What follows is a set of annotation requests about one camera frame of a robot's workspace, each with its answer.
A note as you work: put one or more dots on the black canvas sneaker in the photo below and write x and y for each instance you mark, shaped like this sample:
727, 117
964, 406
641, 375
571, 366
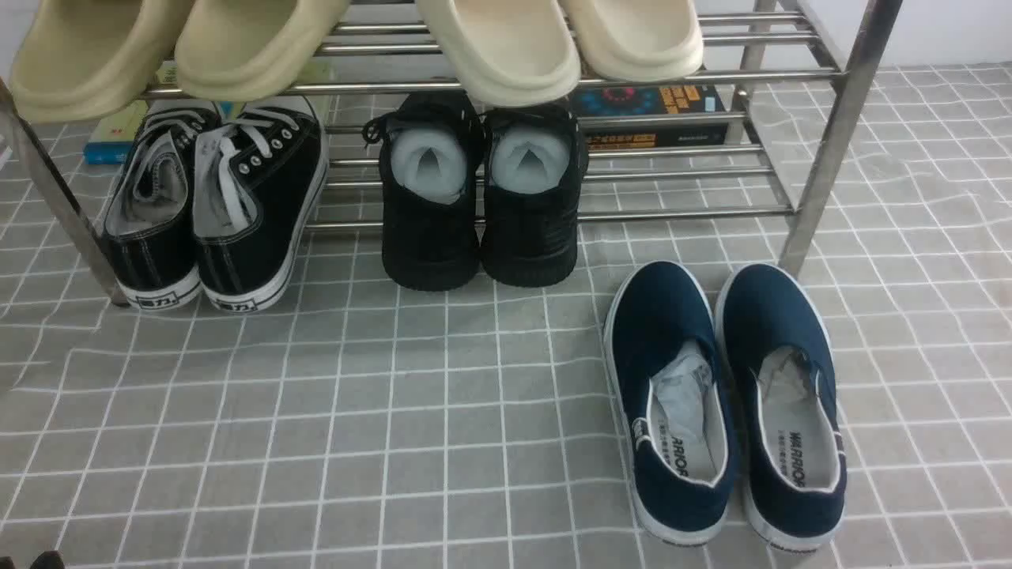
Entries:
146, 229
257, 179

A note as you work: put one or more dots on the navy slip-on shoe left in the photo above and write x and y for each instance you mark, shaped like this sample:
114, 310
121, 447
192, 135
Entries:
663, 359

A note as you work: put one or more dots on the navy slip-on shoe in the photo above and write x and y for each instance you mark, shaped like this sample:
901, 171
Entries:
663, 359
777, 353

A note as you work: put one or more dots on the navy slip-on shoe right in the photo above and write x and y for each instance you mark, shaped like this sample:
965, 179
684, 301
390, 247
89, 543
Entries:
777, 353

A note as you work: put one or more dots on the silver metal shoe rack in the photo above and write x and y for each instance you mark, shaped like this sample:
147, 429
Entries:
769, 22

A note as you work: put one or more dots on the black knit sneaker right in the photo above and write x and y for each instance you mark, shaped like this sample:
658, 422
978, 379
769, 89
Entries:
535, 162

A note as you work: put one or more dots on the black knit sneaker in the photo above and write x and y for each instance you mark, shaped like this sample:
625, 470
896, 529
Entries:
535, 162
432, 146

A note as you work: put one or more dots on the black knit sneaker left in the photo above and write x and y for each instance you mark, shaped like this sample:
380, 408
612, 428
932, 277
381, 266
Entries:
432, 146

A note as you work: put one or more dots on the black book colourful cover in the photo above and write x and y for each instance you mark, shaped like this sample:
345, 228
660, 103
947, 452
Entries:
656, 107

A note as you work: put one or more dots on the cream foam slipper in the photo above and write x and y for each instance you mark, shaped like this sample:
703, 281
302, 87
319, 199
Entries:
506, 53
639, 41

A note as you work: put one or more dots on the cream foam slipper right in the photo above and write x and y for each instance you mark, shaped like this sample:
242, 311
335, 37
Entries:
639, 41

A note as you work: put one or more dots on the tan foam slipper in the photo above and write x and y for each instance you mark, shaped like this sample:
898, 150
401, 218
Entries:
85, 59
242, 51

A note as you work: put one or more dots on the green and blue book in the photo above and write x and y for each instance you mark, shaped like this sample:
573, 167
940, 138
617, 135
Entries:
113, 136

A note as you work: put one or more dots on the tan foam slipper far left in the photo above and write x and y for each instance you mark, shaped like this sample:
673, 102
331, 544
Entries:
85, 59

